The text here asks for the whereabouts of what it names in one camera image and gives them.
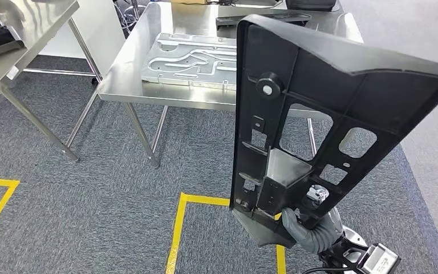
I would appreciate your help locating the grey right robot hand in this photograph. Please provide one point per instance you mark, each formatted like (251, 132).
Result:
(292, 228)

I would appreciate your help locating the black plastic license plate bracket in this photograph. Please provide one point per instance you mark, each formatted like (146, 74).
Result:
(317, 72)
(226, 22)

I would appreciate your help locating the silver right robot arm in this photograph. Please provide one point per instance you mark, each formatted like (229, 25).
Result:
(323, 246)

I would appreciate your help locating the stainless steel workbench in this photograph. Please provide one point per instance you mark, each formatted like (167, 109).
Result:
(128, 83)

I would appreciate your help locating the aluminium fixture plate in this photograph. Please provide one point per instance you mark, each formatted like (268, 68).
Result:
(188, 60)

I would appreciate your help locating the black stool with chrome base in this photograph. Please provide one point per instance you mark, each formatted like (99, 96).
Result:
(132, 17)

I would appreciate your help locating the white desk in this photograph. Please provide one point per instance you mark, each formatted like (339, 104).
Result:
(90, 34)

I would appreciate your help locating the white paper label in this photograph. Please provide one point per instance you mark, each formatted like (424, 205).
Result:
(13, 73)

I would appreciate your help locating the stainless steel table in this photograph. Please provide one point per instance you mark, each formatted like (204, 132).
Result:
(34, 38)

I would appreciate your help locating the black device with yellow label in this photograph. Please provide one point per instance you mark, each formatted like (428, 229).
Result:
(0, 43)

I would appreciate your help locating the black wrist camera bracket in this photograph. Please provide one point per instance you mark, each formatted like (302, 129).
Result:
(332, 253)

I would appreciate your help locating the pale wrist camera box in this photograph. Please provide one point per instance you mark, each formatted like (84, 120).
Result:
(381, 261)

